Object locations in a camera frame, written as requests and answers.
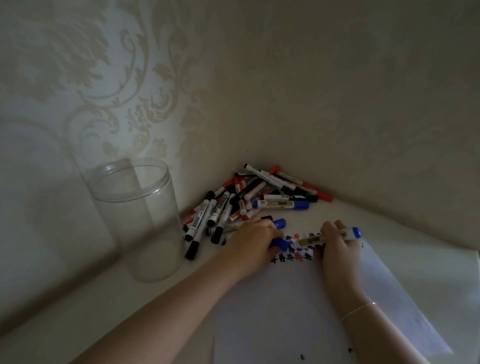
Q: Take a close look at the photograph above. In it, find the person's right hand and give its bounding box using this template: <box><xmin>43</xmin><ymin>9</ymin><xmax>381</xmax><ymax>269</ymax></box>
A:
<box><xmin>314</xmin><ymin>220</ymin><xmax>367</xmax><ymax>307</ymax></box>

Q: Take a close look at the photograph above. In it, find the person's left hand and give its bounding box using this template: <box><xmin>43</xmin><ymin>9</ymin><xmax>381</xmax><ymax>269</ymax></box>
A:
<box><xmin>224</xmin><ymin>217</ymin><xmax>290</xmax><ymax>282</ymax></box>

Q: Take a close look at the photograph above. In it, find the pile of marker pens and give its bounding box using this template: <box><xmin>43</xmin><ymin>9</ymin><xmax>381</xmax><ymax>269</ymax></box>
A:
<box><xmin>181</xmin><ymin>163</ymin><xmax>334</xmax><ymax>262</ymax></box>

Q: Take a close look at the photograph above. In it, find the person's left forearm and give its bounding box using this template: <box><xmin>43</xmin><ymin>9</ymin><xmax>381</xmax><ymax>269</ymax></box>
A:
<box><xmin>70</xmin><ymin>259</ymin><xmax>249</xmax><ymax>364</ymax></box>

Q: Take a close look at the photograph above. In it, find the white paper sheet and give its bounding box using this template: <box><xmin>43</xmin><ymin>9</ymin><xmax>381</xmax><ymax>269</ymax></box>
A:
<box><xmin>213</xmin><ymin>233</ymin><xmax>455</xmax><ymax>364</ymax></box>

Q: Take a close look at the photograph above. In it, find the thin white bracelet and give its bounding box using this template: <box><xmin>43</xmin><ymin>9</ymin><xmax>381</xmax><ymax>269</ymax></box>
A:
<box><xmin>340</xmin><ymin>301</ymin><xmax>377</xmax><ymax>322</ymax></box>

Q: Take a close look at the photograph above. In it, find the clear plastic jar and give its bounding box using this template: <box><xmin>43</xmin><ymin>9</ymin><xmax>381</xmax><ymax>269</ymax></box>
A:
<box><xmin>86</xmin><ymin>157</ymin><xmax>185</xmax><ymax>284</ymax></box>

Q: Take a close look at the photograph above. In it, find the person's right forearm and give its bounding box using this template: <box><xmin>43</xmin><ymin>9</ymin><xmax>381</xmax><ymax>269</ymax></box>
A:
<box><xmin>338</xmin><ymin>295</ymin><xmax>433</xmax><ymax>364</ymax></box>

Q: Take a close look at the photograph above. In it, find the white marker with blue end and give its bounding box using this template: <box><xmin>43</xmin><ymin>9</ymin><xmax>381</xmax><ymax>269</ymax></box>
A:
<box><xmin>298</xmin><ymin>226</ymin><xmax>364</xmax><ymax>248</ymax></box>

